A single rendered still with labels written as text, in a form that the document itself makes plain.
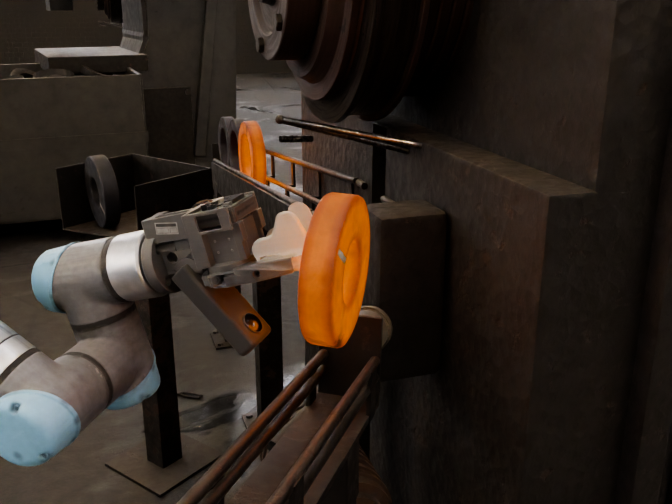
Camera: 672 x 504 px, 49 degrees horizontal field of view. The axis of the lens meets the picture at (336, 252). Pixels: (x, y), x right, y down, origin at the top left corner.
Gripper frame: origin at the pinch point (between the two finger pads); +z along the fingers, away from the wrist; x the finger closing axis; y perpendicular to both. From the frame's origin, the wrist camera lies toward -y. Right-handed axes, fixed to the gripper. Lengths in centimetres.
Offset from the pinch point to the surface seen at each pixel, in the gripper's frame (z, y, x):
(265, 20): -18, 26, 43
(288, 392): -6.8, -12.3, -5.2
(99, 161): -70, 10, 63
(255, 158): -52, 1, 97
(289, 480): -0.5, -12.1, -21.0
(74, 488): -97, -59, 52
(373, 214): -2.6, -2.1, 23.3
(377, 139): -2.8, 6.1, 34.0
